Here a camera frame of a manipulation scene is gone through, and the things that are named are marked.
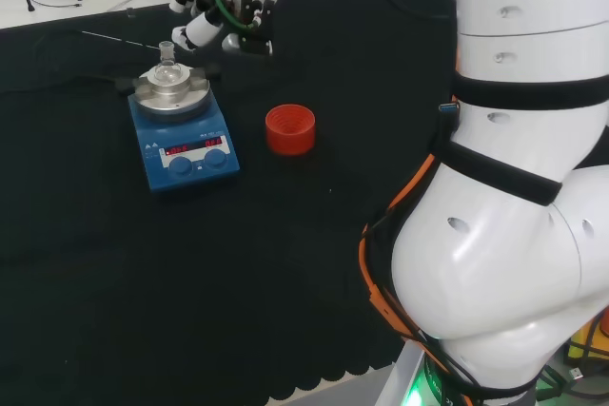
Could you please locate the thin glass rod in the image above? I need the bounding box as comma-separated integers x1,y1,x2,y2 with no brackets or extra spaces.
79,29,162,51

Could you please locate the red ribbed plastic cup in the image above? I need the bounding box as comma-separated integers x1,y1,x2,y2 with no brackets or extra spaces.
265,104,318,157

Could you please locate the heater with blue base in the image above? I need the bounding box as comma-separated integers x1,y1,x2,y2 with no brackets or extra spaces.
127,66,242,196

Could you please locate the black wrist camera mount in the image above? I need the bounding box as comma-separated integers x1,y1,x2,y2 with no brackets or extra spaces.
237,0,276,57

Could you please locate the yellow stop button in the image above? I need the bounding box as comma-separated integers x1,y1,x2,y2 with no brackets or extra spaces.
564,308,609,367

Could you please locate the black bench cloth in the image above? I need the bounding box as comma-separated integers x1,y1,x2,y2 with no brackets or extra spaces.
0,0,459,406

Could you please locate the clear round-bottom flask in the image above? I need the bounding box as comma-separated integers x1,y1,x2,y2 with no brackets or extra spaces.
152,40,182,85

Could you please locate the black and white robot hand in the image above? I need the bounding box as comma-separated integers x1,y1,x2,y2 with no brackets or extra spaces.
168,0,244,54

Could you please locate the orange cable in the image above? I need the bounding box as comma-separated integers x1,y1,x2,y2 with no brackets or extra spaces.
357,51,477,406

